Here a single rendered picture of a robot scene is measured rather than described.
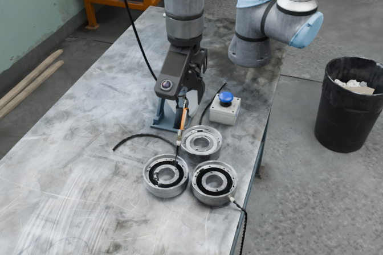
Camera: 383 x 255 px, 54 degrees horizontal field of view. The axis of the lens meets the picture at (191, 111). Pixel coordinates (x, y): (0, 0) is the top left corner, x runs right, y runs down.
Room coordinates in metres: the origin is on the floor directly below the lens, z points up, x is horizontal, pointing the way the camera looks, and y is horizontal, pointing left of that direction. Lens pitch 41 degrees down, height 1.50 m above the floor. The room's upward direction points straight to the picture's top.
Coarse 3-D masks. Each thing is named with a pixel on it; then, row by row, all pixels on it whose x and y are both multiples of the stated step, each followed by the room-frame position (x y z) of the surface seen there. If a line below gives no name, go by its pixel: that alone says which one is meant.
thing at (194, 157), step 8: (192, 128) 0.70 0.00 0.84; (200, 128) 0.71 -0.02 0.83; (208, 128) 0.70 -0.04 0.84; (184, 136) 0.68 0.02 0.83; (200, 136) 0.68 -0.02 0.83; (208, 136) 0.68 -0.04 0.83; (216, 136) 0.68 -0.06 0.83; (184, 144) 0.65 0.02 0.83; (192, 144) 0.65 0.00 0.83; (200, 144) 0.68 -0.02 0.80; (208, 144) 0.67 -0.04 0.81; (184, 152) 0.63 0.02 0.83; (192, 152) 0.62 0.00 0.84; (216, 152) 0.62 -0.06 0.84; (192, 160) 0.61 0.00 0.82; (200, 160) 0.61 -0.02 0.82; (208, 160) 0.61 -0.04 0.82
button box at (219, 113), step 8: (216, 96) 0.83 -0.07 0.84; (216, 104) 0.79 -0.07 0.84; (224, 104) 0.79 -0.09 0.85; (232, 104) 0.79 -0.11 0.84; (240, 104) 0.81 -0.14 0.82; (216, 112) 0.77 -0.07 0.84; (224, 112) 0.76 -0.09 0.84; (232, 112) 0.76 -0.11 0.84; (216, 120) 0.77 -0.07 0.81; (224, 120) 0.76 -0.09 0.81; (232, 120) 0.75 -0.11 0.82
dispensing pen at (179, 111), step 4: (184, 96) 0.67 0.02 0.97; (184, 100) 0.67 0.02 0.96; (184, 104) 0.66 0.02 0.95; (180, 108) 0.65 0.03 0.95; (184, 108) 0.66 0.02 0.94; (176, 112) 0.64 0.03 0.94; (180, 112) 0.64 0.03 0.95; (176, 116) 0.64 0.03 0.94; (180, 116) 0.64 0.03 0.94; (176, 120) 0.63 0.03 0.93; (180, 120) 0.63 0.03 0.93; (176, 124) 0.63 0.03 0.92; (180, 124) 0.63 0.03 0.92; (176, 128) 0.62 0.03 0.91; (180, 128) 0.62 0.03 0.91; (180, 132) 0.63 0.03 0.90; (180, 136) 0.62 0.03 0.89; (180, 140) 0.62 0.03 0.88; (176, 152) 0.60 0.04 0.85; (176, 156) 0.60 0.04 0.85
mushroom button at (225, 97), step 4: (224, 92) 0.81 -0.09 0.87; (228, 92) 0.81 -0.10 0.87; (220, 96) 0.79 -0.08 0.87; (224, 96) 0.79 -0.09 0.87; (228, 96) 0.79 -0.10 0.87; (232, 96) 0.79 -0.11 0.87; (220, 100) 0.78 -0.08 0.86; (224, 100) 0.78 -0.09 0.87; (228, 100) 0.78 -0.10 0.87; (232, 100) 0.78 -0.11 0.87
